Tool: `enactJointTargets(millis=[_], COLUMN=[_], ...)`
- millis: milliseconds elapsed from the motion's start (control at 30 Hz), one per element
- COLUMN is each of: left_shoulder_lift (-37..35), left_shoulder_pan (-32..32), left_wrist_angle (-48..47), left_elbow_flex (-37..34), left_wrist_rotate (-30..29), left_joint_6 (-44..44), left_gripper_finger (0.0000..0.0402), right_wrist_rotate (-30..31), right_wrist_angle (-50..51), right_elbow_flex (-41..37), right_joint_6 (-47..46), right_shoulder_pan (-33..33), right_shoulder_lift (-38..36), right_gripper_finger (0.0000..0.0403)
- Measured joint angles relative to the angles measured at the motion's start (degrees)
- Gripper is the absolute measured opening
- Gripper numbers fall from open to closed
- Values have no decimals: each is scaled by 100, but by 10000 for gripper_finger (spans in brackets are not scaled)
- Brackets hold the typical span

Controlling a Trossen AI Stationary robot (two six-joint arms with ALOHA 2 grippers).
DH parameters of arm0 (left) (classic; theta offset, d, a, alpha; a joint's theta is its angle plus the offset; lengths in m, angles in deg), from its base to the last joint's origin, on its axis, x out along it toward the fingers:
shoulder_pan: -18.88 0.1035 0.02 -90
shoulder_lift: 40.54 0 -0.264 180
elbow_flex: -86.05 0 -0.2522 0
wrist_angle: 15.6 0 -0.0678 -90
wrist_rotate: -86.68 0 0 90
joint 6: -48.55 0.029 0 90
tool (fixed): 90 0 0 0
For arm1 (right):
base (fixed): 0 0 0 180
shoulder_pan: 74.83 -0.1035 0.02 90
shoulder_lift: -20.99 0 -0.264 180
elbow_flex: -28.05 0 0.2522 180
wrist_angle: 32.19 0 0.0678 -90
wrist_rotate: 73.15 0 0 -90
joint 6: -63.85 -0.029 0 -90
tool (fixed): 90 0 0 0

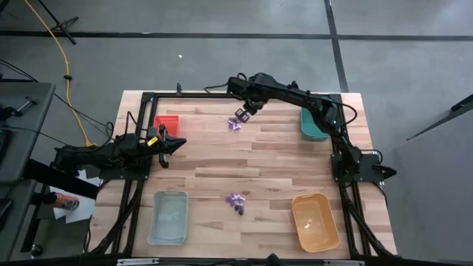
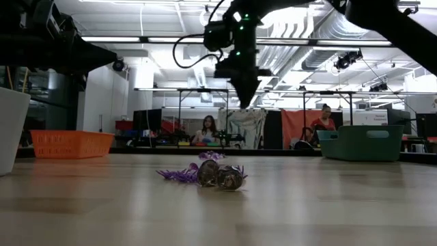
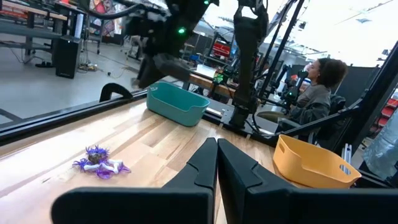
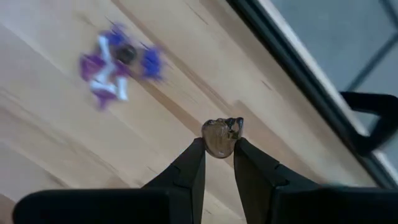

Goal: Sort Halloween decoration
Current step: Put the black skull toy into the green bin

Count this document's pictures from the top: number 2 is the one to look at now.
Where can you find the teal plastic bin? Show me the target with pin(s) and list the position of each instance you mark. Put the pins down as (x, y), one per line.
(358, 148)

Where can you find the purple plastic bat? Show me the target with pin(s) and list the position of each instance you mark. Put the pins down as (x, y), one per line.
(193, 167)
(218, 156)
(205, 156)

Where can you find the black track spotlight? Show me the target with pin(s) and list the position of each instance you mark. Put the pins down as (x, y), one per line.
(346, 61)
(378, 87)

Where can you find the red storage box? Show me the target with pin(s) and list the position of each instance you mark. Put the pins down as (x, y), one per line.
(123, 125)

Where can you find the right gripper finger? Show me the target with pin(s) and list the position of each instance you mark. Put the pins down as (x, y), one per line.
(240, 89)
(251, 89)

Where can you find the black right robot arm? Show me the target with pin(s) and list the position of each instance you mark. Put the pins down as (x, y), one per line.
(392, 24)

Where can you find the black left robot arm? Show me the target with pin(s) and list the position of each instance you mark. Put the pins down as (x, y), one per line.
(13, 20)

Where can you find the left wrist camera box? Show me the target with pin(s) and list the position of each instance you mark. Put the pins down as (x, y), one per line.
(54, 17)

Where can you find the silver ventilation duct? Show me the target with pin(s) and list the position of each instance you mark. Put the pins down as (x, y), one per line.
(324, 51)

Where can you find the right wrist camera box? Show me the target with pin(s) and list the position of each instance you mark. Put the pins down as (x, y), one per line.
(218, 36)

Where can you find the pale grey plastic bin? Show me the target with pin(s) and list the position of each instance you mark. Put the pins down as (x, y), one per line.
(12, 130)

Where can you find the person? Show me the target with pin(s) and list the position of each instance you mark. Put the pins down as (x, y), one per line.
(206, 131)
(324, 123)

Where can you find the white sign board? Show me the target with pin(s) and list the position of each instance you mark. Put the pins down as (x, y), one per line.
(370, 118)

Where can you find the black background rig frame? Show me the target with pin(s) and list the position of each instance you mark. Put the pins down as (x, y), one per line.
(327, 92)
(205, 90)

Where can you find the orange fabric panel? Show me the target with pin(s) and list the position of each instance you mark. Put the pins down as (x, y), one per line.
(293, 126)

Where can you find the red slanted board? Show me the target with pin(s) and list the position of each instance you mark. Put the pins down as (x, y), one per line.
(169, 126)

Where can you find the black computer monitor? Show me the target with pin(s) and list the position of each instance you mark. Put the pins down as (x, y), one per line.
(426, 124)
(147, 119)
(399, 121)

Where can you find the white mug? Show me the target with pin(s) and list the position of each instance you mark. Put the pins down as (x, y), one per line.
(418, 148)

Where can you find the black background robot arm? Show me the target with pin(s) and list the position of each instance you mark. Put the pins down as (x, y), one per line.
(225, 136)

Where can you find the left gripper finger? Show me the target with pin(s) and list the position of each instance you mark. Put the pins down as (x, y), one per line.
(88, 63)
(88, 49)

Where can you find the white patterned cloth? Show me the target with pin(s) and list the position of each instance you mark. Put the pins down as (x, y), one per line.
(244, 128)

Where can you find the black wall spotlight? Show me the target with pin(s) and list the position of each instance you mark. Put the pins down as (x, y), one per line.
(118, 65)

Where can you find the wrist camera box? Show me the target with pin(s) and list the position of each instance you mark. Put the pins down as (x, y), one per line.
(218, 36)
(54, 17)

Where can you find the black fabric panel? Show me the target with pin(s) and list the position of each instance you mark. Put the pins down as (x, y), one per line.
(273, 130)

